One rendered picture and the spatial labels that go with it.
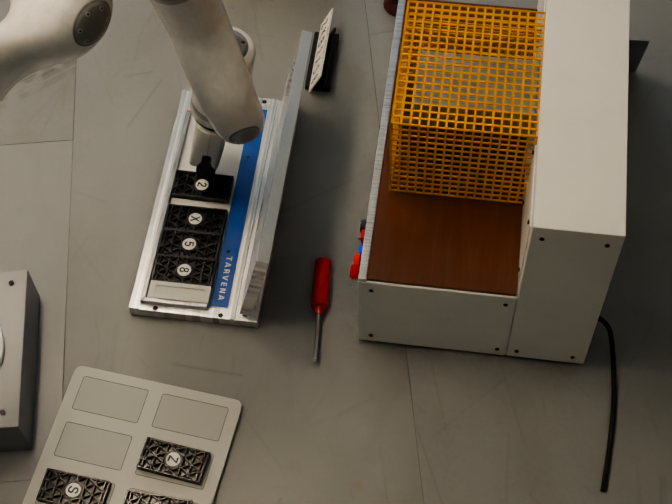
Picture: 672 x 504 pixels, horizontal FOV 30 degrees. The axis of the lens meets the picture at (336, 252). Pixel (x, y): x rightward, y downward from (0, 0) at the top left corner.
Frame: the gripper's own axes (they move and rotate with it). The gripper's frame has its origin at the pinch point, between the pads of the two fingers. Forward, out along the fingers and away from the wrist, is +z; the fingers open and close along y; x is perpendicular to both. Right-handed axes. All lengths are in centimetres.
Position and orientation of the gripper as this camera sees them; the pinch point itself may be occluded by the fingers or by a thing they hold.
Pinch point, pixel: (207, 163)
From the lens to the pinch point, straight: 211.4
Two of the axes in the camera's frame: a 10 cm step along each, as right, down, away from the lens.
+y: -1.3, 8.5, -5.1
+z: -1.8, 4.9, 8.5
